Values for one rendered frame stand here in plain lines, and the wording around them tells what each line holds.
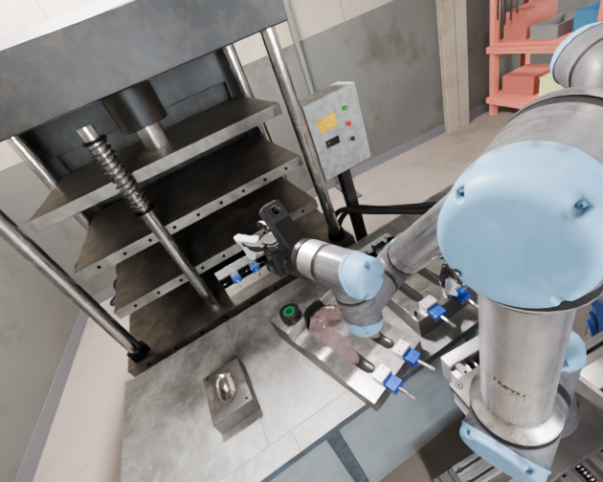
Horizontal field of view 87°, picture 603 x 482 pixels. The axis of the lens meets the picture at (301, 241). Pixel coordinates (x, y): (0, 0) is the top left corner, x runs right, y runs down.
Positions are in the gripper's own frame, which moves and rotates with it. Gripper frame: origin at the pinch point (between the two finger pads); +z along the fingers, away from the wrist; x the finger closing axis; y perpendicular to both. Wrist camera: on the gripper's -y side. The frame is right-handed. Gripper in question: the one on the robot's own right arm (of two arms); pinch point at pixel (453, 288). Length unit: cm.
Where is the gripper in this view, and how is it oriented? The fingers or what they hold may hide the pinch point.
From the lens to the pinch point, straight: 123.3
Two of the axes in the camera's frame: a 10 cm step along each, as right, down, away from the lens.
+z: 3.2, 7.7, 5.6
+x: 8.5, -5.0, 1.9
